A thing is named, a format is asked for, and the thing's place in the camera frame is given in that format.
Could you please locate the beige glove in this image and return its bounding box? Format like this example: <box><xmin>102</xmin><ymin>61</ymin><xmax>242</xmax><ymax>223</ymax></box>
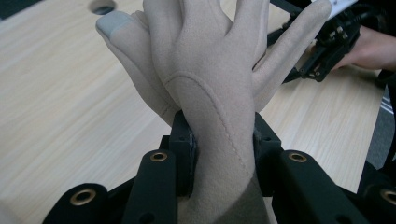
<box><xmin>95</xmin><ymin>9</ymin><xmax>182</xmax><ymax>127</ymax></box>
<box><xmin>142</xmin><ymin>0</ymin><xmax>332</xmax><ymax>224</ymax></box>

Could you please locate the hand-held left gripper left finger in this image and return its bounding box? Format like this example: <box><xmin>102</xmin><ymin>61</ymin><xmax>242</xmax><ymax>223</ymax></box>
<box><xmin>120</xmin><ymin>110</ymin><xmax>199</xmax><ymax>224</ymax></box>

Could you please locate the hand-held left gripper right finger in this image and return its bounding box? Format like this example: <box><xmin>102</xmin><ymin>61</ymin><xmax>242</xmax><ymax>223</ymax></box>
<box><xmin>253</xmin><ymin>111</ymin><xmax>372</xmax><ymax>224</ymax></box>

